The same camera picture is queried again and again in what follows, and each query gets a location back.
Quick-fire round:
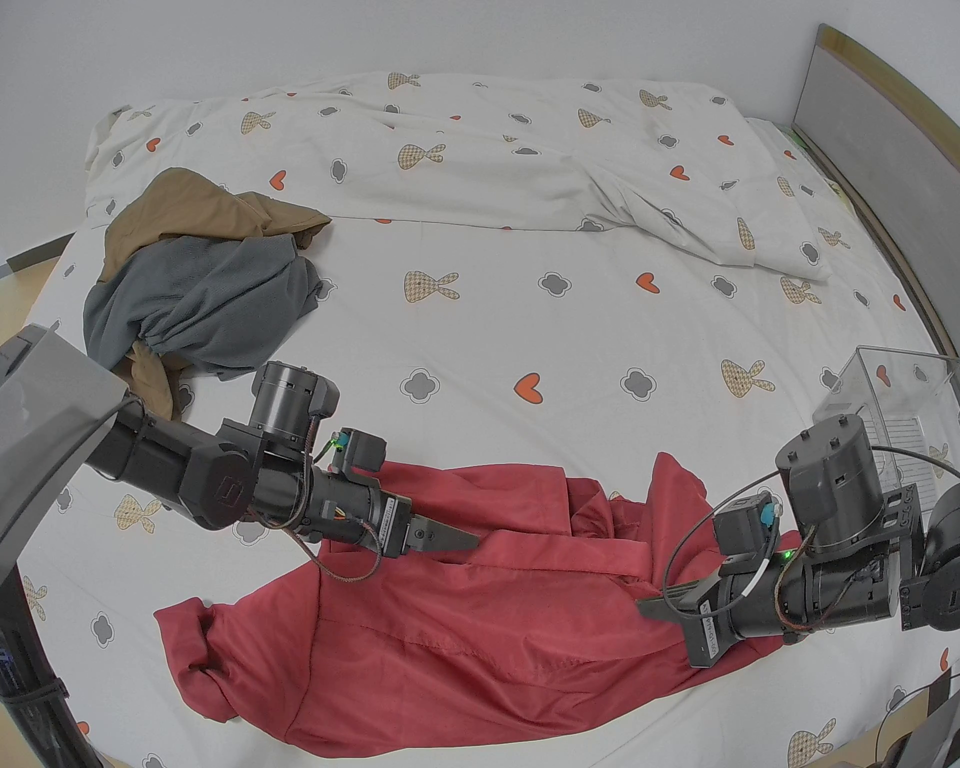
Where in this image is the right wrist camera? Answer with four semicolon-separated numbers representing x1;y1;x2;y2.
712;491;785;579

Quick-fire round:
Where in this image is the grey garment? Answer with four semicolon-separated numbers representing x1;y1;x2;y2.
82;234;335;382

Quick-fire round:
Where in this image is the clear plastic box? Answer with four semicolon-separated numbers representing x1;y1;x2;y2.
813;345;960;489

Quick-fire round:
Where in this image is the brown garment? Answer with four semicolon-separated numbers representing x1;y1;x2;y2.
97;168;333;421

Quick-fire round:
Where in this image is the white printed quilt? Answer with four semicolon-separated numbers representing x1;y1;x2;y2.
82;71;835;285

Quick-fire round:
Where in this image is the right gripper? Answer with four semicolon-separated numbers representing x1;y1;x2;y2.
636;564;811;670

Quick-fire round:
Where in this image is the black cable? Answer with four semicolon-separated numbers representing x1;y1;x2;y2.
663;446;960;605

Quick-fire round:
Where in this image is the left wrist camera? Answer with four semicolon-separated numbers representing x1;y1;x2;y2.
327;427;388;485

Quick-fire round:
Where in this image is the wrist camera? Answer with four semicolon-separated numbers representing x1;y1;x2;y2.
327;427;388;485
712;491;785;579

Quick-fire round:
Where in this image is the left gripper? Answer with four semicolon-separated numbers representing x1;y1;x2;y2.
307;469;417;564

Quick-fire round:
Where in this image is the red shirt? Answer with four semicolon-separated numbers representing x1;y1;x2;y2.
153;451;800;759

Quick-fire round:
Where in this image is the bed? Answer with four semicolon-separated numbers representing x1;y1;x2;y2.
0;22;960;768

